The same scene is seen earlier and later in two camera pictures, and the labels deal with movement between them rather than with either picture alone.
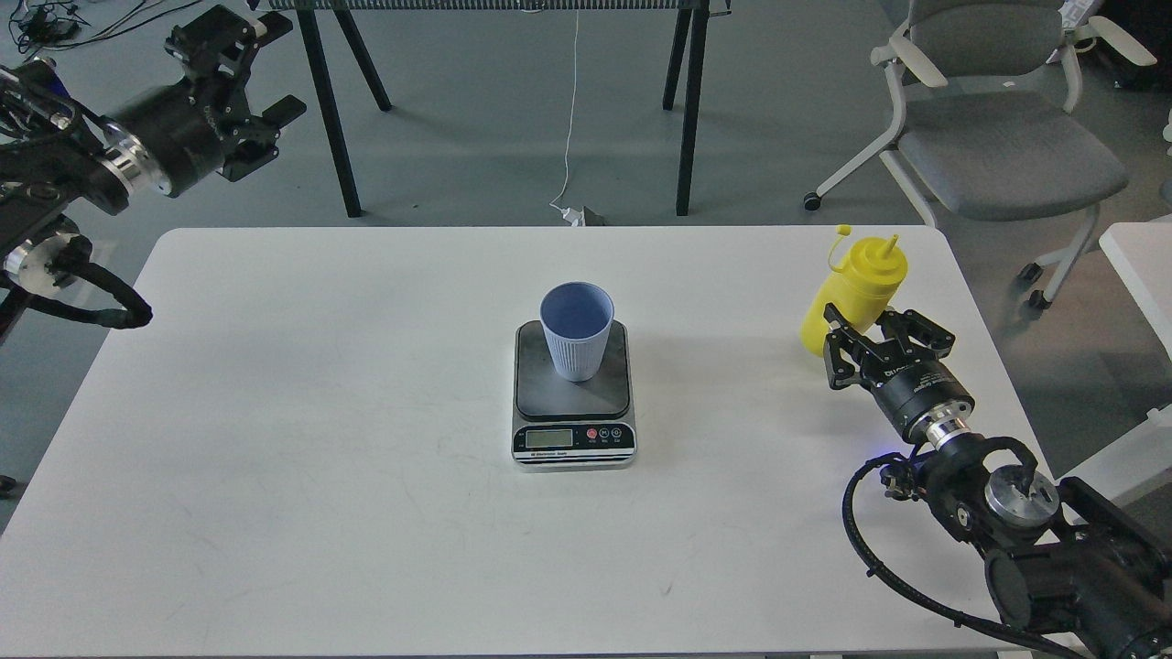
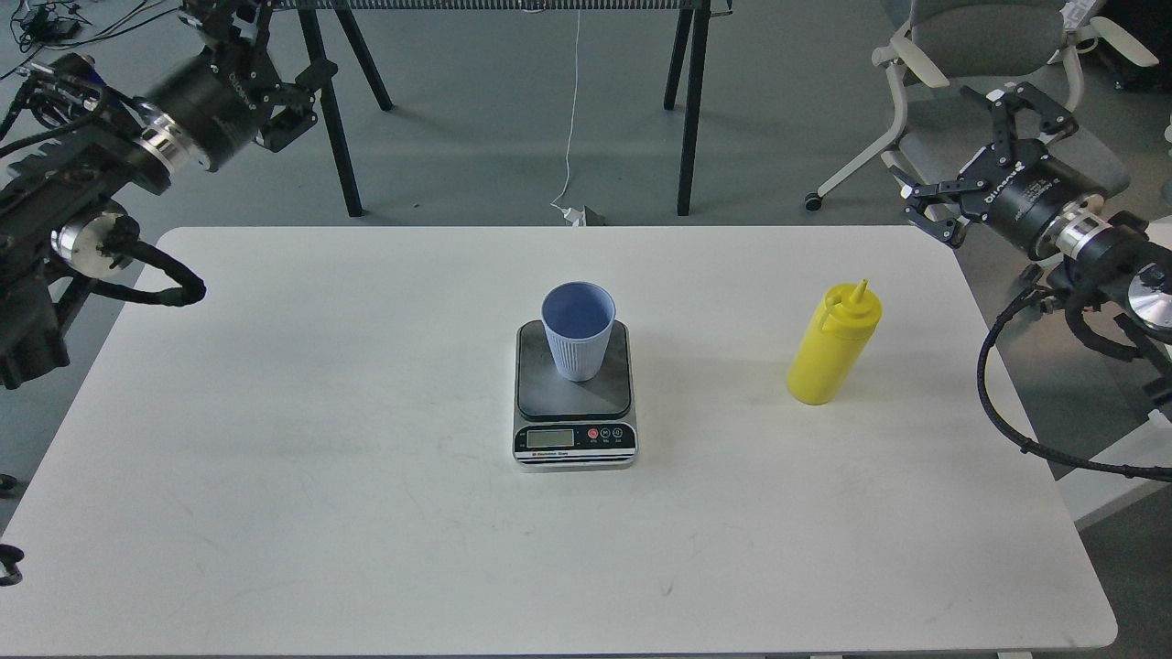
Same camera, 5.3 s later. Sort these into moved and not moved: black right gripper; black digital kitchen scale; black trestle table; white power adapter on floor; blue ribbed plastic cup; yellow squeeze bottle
Moved: yellow squeeze bottle; black right gripper
Not moved: blue ribbed plastic cup; black digital kitchen scale; white power adapter on floor; black trestle table
